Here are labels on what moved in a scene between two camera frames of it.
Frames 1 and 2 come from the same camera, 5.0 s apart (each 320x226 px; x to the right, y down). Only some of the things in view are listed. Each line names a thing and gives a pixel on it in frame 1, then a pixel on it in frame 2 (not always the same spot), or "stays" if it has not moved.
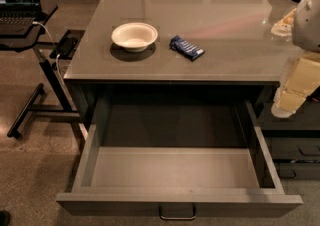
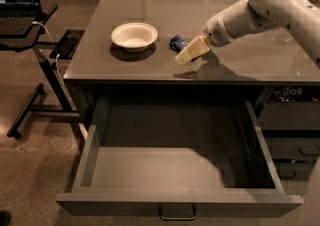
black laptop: x=19 y=2 stays
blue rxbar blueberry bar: x=185 y=48 stays
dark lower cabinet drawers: x=293 y=142 stays
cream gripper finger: x=305 y=77 → x=199 y=47
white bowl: x=135 y=36 stays
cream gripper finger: x=286 y=103 → x=185 y=57
